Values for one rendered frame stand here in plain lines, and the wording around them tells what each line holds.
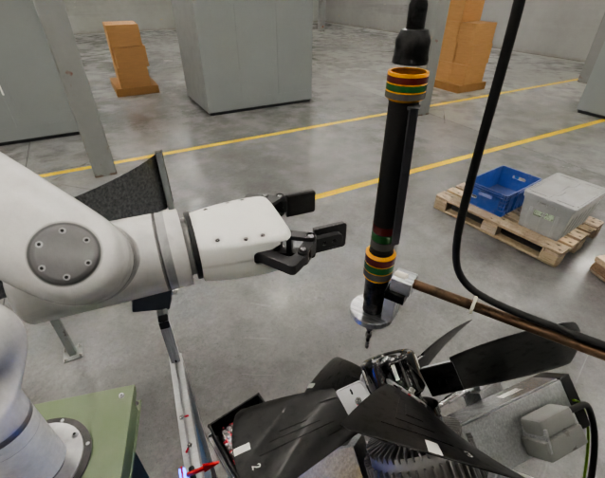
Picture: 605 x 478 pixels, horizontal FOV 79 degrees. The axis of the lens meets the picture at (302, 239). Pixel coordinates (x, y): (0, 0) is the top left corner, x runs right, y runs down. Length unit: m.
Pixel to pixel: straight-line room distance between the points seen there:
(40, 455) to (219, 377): 1.44
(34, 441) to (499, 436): 0.94
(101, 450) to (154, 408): 1.27
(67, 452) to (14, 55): 5.74
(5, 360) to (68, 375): 1.82
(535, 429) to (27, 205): 0.93
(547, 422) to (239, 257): 0.76
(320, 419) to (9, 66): 6.10
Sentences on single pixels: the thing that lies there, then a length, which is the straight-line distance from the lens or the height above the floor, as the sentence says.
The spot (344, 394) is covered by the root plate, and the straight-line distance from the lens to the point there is 0.84.
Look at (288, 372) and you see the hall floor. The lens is 2.32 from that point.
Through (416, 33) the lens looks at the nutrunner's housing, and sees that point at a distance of 0.43.
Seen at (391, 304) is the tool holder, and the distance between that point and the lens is 0.57.
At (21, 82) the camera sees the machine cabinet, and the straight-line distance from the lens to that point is 6.47.
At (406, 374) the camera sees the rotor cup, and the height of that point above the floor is 1.25.
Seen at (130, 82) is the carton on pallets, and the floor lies 0.25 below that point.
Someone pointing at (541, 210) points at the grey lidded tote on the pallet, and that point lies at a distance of 3.59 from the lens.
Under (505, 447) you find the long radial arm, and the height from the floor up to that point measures 1.10.
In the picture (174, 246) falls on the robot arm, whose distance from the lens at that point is 0.38.
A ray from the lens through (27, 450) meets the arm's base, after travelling 0.99.
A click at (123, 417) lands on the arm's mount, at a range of 1.10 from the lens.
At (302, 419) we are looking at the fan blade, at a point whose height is 1.18.
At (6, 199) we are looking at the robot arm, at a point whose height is 1.77.
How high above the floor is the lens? 1.89
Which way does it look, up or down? 35 degrees down
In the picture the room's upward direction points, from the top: straight up
